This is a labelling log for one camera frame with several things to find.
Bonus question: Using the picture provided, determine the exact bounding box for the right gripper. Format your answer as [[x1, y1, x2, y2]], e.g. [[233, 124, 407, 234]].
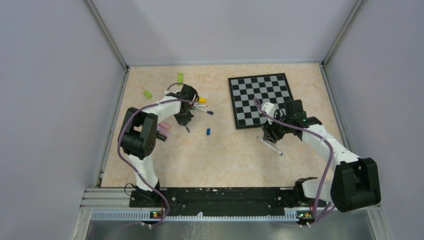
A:
[[261, 111, 293, 144]]

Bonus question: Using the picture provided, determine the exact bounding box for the blue capped white marker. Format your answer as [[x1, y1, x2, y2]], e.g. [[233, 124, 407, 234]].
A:
[[256, 136, 283, 156]]

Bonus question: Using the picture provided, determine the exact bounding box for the lilac highlighter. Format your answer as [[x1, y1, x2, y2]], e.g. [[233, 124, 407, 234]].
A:
[[158, 127, 173, 138]]

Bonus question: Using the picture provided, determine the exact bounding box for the pink highlighter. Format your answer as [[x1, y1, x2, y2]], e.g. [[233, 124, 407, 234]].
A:
[[159, 122, 172, 130]]

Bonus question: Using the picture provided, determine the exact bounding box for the blue black highlighter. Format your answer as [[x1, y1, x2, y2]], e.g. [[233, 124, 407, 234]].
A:
[[156, 131, 167, 141]]

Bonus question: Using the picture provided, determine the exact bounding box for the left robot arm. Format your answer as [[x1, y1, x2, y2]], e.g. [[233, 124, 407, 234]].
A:
[[117, 83, 199, 207]]

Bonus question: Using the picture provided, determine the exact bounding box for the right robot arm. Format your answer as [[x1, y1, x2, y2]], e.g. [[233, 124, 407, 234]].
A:
[[253, 98, 381, 213]]

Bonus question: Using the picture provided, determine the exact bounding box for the green block far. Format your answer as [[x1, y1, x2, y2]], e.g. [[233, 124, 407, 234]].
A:
[[177, 72, 184, 86]]

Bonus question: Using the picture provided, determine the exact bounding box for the black white chessboard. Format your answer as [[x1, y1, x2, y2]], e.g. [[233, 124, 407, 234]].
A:
[[228, 73, 294, 130]]

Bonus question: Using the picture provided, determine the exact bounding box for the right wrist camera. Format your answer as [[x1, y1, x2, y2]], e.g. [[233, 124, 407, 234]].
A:
[[261, 102, 276, 117]]

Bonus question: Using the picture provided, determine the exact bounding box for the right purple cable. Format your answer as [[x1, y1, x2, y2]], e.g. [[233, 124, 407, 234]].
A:
[[253, 97, 335, 226]]

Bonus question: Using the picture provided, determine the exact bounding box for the green block near wall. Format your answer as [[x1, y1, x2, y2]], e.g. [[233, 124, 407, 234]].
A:
[[143, 90, 153, 99]]

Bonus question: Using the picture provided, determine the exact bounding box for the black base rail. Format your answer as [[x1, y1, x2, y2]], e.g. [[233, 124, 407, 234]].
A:
[[129, 187, 319, 218]]

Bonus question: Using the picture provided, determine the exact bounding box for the aluminium frame rail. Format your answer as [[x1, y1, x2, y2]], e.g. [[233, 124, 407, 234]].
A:
[[80, 188, 313, 223]]

